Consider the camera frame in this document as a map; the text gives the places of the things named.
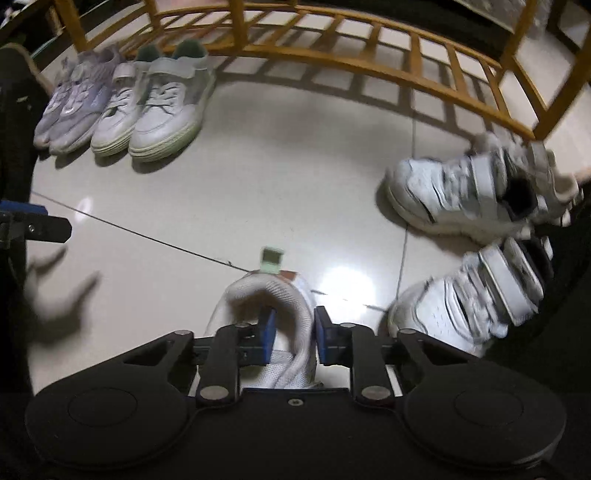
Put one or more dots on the person's leg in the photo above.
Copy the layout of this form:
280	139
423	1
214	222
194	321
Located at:
14	138
563	300

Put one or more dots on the person's right leg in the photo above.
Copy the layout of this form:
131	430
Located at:
563	300

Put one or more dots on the grey quilted star blanket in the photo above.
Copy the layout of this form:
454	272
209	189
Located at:
501	11

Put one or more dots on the purple dial sneaker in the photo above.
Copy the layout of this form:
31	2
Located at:
51	115
83	106

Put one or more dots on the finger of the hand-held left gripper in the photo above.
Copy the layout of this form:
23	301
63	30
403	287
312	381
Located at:
27	210

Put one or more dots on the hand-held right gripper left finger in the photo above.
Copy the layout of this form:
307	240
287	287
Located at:
268	334

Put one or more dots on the white green-lined sneaker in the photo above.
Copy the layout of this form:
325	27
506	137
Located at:
171	120
115	124

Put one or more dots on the black table base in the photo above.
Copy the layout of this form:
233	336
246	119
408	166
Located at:
415	14

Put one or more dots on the bamboo shoe rack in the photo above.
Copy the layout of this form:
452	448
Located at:
517	37

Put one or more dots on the person's left leg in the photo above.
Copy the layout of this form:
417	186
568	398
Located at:
14	138

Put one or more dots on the person's left black shoe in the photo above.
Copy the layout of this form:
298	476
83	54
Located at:
14	60

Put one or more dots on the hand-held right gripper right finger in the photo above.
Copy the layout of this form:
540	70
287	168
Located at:
323	337

